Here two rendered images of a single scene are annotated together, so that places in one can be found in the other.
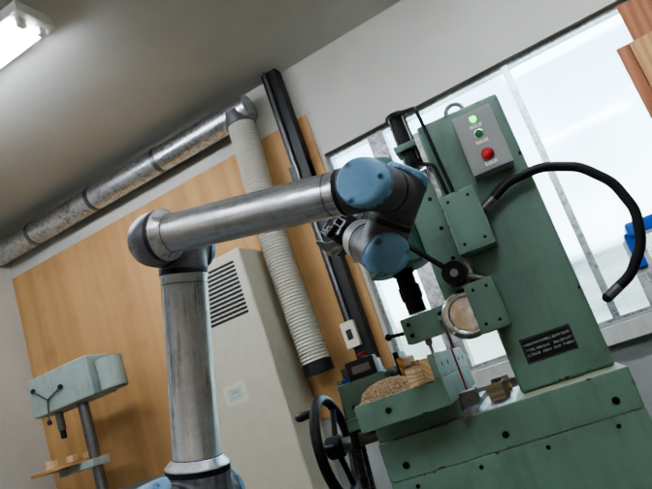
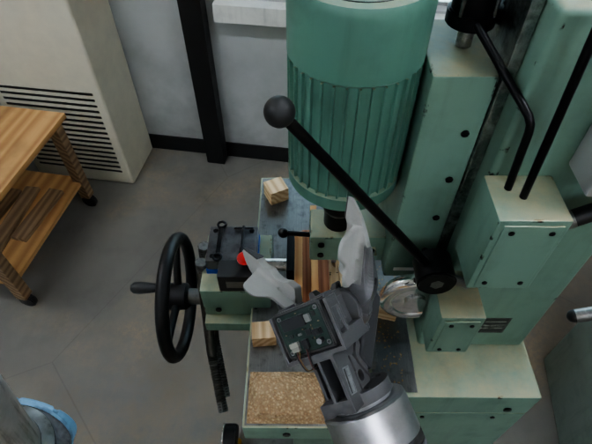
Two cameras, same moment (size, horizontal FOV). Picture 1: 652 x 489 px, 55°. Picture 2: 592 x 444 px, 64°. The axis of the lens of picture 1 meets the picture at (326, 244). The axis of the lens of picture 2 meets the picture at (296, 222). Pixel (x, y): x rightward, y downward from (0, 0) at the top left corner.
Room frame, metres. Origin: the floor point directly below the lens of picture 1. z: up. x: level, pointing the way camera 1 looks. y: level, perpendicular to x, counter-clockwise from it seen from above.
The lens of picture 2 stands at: (1.18, 0.03, 1.74)
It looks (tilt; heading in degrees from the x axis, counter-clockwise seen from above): 50 degrees down; 346
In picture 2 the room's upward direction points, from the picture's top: straight up
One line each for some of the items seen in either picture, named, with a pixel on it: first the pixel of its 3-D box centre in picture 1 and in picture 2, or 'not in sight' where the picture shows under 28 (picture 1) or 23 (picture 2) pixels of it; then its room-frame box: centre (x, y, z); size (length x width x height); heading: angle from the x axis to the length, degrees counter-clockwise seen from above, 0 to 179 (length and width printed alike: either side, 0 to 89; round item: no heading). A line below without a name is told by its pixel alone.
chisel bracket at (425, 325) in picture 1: (431, 326); (346, 238); (1.70, -0.19, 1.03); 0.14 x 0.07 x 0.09; 76
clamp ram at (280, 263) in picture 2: (393, 371); (276, 264); (1.72, -0.06, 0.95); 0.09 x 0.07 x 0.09; 166
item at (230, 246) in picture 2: (361, 367); (234, 255); (1.74, 0.02, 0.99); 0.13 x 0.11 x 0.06; 166
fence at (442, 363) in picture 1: (450, 360); not in sight; (1.69, -0.21, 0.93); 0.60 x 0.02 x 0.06; 166
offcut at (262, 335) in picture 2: not in sight; (263, 334); (1.60, -0.01, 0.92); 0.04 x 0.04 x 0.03; 81
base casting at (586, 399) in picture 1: (507, 414); (381, 309); (1.67, -0.29, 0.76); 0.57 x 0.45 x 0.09; 76
